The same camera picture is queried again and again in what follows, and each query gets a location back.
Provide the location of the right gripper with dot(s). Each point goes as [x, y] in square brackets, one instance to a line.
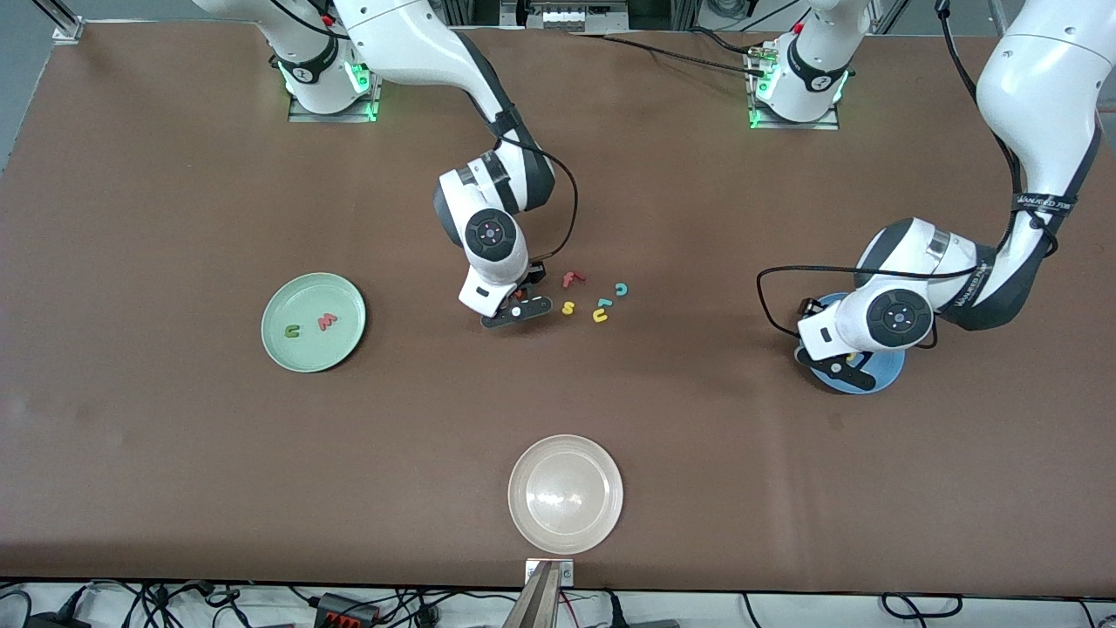
[534, 273]

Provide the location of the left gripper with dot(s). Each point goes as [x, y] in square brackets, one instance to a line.
[811, 309]

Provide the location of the red letter m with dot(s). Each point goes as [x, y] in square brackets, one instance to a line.
[327, 322]

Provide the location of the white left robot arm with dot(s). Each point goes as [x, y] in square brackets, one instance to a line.
[1046, 96]

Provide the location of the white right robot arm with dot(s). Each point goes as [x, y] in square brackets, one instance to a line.
[410, 44]

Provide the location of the red letter f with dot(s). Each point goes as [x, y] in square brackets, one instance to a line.
[568, 281]

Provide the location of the blue plate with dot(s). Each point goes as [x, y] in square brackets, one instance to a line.
[885, 371]

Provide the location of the beige plate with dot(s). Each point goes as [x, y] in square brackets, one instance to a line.
[566, 494]

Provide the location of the green plate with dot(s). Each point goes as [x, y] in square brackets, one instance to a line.
[314, 353]

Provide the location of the white power strip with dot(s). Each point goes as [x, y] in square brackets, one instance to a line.
[575, 17]

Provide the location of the black orange power strip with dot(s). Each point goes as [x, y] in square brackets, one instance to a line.
[344, 610]

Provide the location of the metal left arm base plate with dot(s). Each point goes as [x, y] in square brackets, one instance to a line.
[826, 125]

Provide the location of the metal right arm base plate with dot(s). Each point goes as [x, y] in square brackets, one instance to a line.
[305, 116]

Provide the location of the silver mounting bracket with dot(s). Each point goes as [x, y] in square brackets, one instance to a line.
[567, 573]

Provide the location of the aluminium camera post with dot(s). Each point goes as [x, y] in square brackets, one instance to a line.
[536, 606]

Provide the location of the aluminium corner bracket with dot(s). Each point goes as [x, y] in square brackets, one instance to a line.
[65, 30]

